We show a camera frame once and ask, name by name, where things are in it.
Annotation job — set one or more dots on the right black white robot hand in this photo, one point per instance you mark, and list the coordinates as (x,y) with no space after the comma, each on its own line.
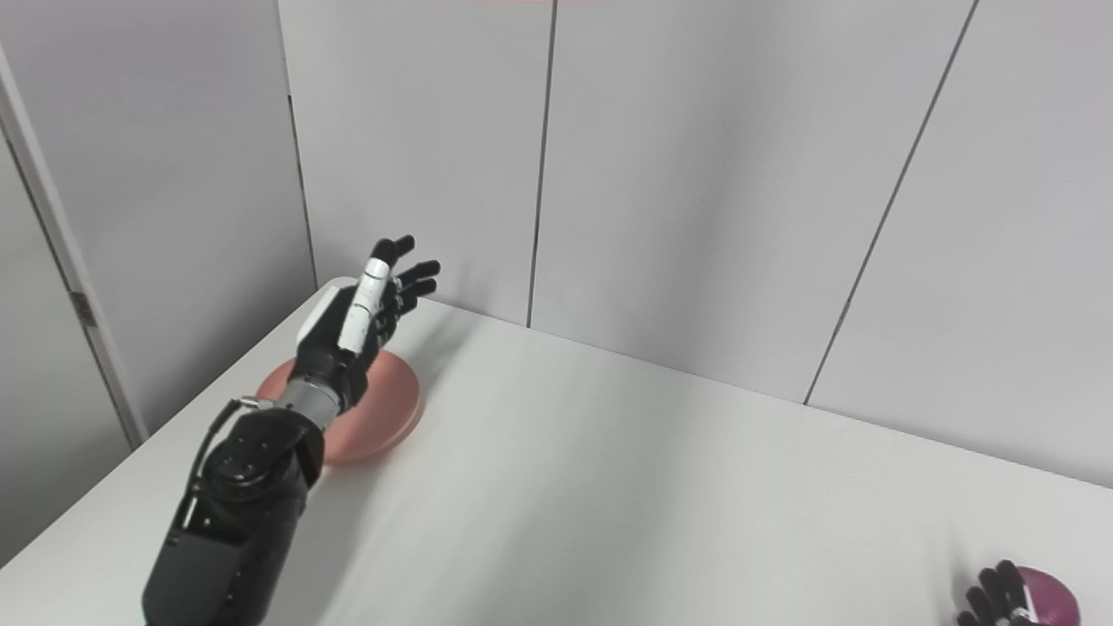
(996,600)

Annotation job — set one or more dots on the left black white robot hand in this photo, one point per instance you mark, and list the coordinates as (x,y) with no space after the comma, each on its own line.
(335,343)

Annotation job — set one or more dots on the purple red onion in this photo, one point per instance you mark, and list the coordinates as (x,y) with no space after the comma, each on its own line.
(1056,604)

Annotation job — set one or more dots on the pink round plate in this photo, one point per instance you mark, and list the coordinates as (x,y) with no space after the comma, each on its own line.
(387,409)

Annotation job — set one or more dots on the small metal wall hinge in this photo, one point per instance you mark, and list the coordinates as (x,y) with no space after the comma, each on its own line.
(83,309)

